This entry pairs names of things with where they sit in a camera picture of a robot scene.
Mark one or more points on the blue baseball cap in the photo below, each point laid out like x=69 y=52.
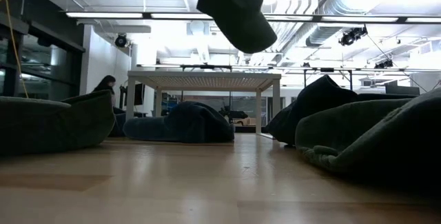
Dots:
x=186 y=124

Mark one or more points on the dark cloth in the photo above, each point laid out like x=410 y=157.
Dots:
x=234 y=10

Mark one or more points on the black cloth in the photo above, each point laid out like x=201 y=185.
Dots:
x=317 y=107

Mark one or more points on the green baseball cap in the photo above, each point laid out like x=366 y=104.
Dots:
x=51 y=124
x=361 y=138

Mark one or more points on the black background robot arm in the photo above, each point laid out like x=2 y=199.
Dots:
x=234 y=114

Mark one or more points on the white metal mesh rack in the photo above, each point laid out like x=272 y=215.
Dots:
x=206 y=75

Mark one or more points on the tan cardboard box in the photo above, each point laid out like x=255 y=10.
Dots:
x=245 y=121

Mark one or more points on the small black monitor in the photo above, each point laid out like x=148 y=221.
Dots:
x=139 y=94

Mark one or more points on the person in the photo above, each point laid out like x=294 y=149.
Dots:
x=107 y=83

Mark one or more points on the long linear ceiling light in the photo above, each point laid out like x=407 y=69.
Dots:
x=103 y=15

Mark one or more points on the black ceiling spotlight cluster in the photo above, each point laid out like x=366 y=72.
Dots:
x=351 y=36

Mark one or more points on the distant linear ceiling light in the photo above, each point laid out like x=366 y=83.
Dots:
x=379 y=69

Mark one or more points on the black framed glass partition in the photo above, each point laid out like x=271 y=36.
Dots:
x=51 y=65

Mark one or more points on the black desk monitor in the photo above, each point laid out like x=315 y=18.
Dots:
x=401 y=90

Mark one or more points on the black truss frame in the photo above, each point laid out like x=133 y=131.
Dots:
x=327 y=69

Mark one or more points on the silver ventilation duct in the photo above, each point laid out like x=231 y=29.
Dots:
x=324 y=34

